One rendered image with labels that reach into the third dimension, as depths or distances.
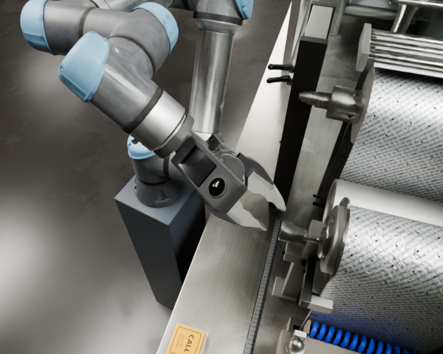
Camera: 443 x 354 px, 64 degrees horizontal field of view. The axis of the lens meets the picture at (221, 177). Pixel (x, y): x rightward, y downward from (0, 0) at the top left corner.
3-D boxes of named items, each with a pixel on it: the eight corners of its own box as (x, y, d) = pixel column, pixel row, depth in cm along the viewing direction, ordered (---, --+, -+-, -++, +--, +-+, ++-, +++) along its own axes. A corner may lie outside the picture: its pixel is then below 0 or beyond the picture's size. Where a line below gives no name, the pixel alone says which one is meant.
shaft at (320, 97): (299, 97, 72) (302, 84, 70) (328, 102, 71) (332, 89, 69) (296, 107, 70) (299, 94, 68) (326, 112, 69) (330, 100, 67)
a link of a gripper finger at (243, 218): (258, 215, 60) (226, 178, 57) (269, 232, 55) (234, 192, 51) (243, 226, 60) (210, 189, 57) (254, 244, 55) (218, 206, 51)
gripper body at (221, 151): (240, 154, 57) (183, 105, 53) (256, 172, 50) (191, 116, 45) (209, 188, 58) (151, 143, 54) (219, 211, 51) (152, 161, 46)
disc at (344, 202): (328, 225, 70) (350, 179, 58) (331, 226, 70) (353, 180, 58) (319, 296, 61) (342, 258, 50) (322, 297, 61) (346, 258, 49)
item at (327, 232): (323, 248, 55) (314, 263, 62) (337, 252, 55) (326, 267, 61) (330, 207, 59) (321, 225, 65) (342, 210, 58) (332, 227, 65)
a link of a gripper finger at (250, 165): (276, 173, 53) (229, 143, 50) (280, 176, 52) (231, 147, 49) (258, 198, 54) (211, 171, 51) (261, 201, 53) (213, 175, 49)
